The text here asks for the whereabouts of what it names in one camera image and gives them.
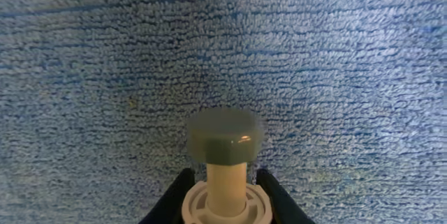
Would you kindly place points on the white pipette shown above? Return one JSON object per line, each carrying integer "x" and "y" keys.
{"x": 225, "y": 189}

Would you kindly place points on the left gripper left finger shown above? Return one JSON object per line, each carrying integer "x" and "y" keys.
{"x": 171, "y": 203}

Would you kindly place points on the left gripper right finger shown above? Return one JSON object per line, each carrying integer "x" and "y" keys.
{"x": 283, "y": 206}

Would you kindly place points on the blue cloth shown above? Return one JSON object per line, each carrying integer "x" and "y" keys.
{"x": 104, "y": 77}

